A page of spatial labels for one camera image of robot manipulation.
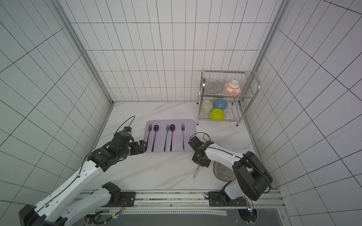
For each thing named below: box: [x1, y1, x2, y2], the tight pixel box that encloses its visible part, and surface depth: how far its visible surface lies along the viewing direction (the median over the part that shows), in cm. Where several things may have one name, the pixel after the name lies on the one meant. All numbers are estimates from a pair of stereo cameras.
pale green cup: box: [201, 99, 214, 114], surface depth 106 cm
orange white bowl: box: [223, 80, 242, 95], surface depth 87 cm
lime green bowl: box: [210, 108, 225, 121], surface depth 103 cm
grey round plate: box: [204, 80, 224, 95], surface depth 92 cm
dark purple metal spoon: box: [151, 124, 160, 153], surface depth 102 cm
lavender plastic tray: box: [144, 119, 197, 153], surface depth 102 cm
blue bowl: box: [213, 97, 228, 111], surface depth 112 cm
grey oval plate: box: [213, 160, 237, 183], surface depth 83 cm
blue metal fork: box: [163, 124, 171, 152], surface depth 102 cm
